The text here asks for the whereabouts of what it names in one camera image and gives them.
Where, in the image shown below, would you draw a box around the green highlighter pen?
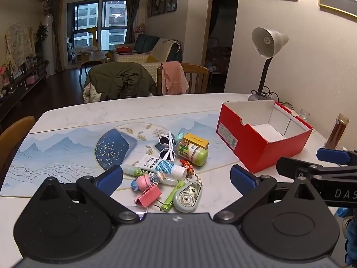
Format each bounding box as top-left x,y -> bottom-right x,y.
160,180 -> 186,213

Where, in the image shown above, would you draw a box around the red figure keychain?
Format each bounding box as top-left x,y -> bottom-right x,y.
180,159 -> 201,185

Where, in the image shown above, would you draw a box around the black lamp cable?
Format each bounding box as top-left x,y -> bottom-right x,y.
262,86 -> 296,111

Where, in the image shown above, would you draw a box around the cream sofa throw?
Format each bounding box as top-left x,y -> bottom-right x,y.
116,38 -> 180,76

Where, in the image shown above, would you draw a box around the brown glass bottle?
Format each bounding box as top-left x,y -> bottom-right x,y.
324,113 -> 350,150

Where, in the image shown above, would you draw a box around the white cream tube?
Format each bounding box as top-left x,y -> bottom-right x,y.
137,154 -> 188,178

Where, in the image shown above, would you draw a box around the clear jar green lid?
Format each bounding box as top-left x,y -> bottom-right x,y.
174,138 -> 209,166

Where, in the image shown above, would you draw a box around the red cardboard box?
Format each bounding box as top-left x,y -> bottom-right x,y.
216,100 -> 314,174

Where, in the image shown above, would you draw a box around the olive green jacket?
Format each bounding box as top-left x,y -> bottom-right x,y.
88,61 -> 157,101

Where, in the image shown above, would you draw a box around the pink hat doll figurine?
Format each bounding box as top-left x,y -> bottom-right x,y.
131,172 -> 168,192

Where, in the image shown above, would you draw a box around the green white glue bottle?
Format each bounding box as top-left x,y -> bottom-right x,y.
120,164 -> 179,185

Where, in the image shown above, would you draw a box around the white-framed sunglasses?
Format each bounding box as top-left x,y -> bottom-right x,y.
155,132 -> 176,162

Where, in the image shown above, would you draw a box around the brown curved chair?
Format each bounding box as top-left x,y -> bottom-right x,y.
0,116 -> 35,179

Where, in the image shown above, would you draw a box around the grey curtain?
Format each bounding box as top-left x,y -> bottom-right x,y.
124,0 -> 143,45
53,0 -> 66,73

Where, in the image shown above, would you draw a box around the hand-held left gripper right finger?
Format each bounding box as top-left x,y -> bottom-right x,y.
213,164 -> 321,225

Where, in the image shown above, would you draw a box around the floral hanging cloth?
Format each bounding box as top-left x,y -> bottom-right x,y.
5,24 -> 36,67

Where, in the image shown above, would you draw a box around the white desk lamp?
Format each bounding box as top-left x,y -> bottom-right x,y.
248,27 -> 289,101

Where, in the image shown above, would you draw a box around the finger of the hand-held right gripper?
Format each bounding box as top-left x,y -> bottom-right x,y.
276,157 -> 357,180
316,147 -> 357,166

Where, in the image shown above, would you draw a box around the green houseplant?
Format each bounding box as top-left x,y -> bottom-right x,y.
36,25 -> 48,62

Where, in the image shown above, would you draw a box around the yellow giraffe figure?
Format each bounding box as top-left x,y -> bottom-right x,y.
89,26 -> 98,48

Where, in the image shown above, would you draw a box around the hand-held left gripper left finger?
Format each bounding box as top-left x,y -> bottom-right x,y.
38,165 -> 140,226

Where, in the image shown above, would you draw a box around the dark tv cabinet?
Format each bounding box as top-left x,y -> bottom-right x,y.
0,63 -> 48,123

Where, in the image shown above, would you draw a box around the dark green sofa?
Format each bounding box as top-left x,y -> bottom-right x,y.
113,34 -> 183,81

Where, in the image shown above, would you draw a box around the large balcony window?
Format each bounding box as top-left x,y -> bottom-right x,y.
67,0 -> 129,51

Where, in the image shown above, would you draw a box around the wooden slat-back chair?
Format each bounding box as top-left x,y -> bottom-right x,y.
156,64 -> 210,95

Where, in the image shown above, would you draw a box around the pink binder clip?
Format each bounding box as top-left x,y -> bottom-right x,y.
134,186 -> 168,213

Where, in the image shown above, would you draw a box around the small yellow box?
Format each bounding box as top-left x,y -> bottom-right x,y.
183,132 -> 210,151

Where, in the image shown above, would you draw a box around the correction tape dispenser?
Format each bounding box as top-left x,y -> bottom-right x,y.
172,180 -> 204,213

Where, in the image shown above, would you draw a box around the white tower air conditioner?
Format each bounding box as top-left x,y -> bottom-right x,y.
42,14 -> 56,76

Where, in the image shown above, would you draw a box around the pink cloth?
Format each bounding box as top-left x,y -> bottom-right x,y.
161,61 -> 189,95

